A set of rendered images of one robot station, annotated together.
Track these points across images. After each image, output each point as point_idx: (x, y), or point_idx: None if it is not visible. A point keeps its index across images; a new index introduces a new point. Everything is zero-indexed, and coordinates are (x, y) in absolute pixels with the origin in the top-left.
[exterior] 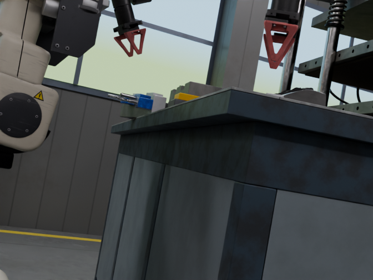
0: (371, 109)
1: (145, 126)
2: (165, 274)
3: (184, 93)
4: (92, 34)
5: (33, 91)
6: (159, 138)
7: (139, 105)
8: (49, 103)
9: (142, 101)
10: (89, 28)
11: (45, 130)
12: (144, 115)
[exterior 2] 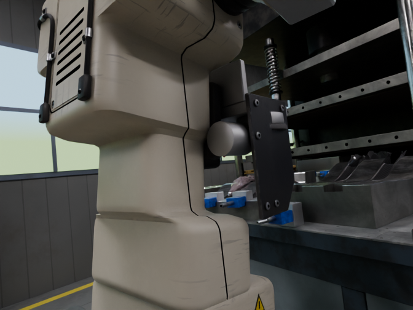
0: (343, 147)
1: (293, 243)
2: None
3: None
4: (290, 164)
5: (251, 304)
6: (297, 246)
7: (283, 223)
8: (270, 306)
9: (284, 217)
10: (285, 157)
11: None
12: (268, 226)
